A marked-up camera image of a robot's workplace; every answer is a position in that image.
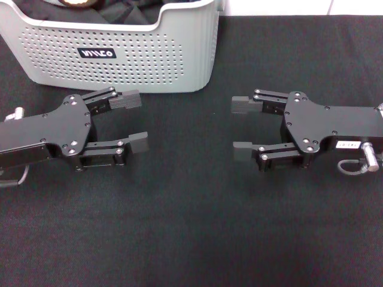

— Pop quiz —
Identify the grey perforated plastic storage box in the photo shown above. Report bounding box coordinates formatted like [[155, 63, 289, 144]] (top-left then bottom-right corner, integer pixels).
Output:
[[0, 0, 224, 94]]

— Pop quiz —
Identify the gripper cable with plug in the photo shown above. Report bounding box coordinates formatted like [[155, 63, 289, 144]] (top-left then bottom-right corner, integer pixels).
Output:
[[337, 142, 383, 175], [0, 166, 30, 188]]

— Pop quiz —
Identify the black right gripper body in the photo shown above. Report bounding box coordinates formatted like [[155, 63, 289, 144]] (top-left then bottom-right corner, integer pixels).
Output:
[[279, 91, 383, 168]]

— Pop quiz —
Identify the right gripper cable with plug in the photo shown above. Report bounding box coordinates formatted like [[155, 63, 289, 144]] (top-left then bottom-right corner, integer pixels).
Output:
[[337, 142, 383, 175]]

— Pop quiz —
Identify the dark cloth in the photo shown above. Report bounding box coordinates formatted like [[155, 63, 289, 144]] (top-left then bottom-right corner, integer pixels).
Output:
[[5, 0, 168, 26]]

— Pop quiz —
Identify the left gripper cable with plug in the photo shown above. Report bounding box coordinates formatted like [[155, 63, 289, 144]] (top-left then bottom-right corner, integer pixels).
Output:
[[0, 166, 30, 188]]

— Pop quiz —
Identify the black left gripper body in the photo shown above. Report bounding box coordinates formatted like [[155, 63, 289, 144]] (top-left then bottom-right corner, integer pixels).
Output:
[[0, 94, 99, 173]]

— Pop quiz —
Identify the silver left gripper elbow connector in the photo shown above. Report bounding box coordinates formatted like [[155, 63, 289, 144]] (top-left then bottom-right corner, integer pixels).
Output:
[[3, 106, 25, 123]]

